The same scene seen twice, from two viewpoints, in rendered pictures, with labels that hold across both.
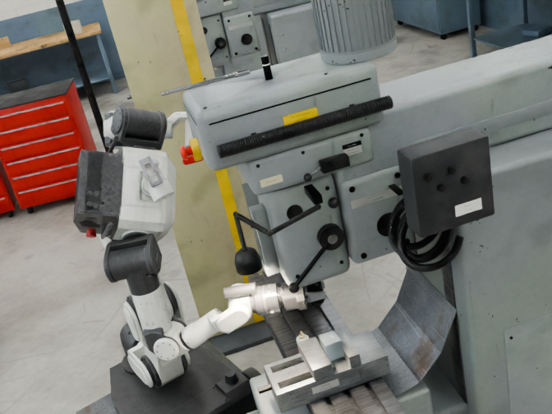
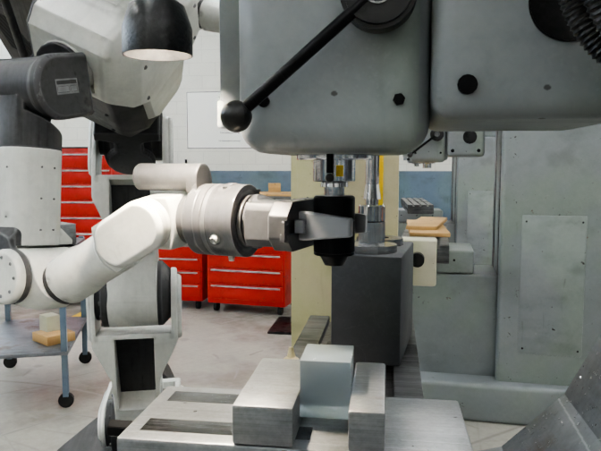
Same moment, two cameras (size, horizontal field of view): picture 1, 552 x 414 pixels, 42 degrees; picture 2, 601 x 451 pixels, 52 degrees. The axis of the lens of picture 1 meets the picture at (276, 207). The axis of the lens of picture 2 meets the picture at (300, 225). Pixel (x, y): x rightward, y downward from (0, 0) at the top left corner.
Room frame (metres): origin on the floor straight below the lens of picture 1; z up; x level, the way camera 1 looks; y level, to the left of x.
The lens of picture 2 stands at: (1.12, -0.24, 1.30)
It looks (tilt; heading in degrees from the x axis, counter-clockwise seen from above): 6 degrees down; 18
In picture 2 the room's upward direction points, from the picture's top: straight up
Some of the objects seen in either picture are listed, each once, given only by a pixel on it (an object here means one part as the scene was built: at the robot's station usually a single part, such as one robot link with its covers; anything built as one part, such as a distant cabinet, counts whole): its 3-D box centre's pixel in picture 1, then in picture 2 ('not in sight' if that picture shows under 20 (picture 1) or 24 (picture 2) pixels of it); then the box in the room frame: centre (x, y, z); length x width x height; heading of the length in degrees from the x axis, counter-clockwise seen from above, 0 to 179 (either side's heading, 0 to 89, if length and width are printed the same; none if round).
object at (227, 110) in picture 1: (280, 105); not in sight; (1.80, -0.07, 1.81); 0.47 x 0.26 x 0.16; 100
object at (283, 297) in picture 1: (285, 296); (262, 223); (1.81, 0.03, 1.23); 0.13 x 0.12 x 0.10; 175
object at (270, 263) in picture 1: (264, 240); (238, 34); (1.78, 0.05, 1.45); 0.04 x 0.04 x 0.21; 10
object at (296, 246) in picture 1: (301, 220); (339, 7); (1.80, -0.06, 1.47); 0.21 x 0.19 x 0.32; 10
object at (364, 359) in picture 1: (325, 364); (300, 429); (1.73, -0.04, 1.01); 0.35 x 0.15 x 0.11; 100
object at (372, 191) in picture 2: not in sight; (372, 173); (2.20, -0.02, 1.28); 0.03 x 0.03 x 0.11
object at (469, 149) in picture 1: (447, 183); not in sight; (1.52, -0.41, 1.62); 0.20 x 0.09 x 0.21; 100
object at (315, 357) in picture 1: (315, 357); (275, 397); (1.72, -0.01, 1.05); 0.15 x 0.06 x 0.04; 10
